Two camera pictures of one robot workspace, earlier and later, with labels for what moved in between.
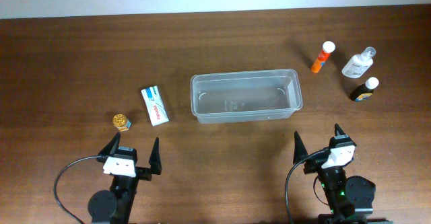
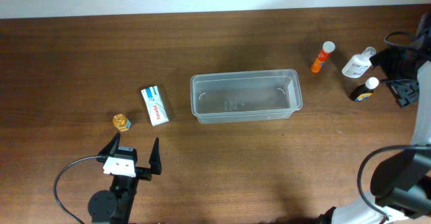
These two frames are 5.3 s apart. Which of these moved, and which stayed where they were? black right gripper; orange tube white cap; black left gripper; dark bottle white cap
Moved: black right gripper
Stayed: dark bottle white cap; black left gripper; orange tube white cap
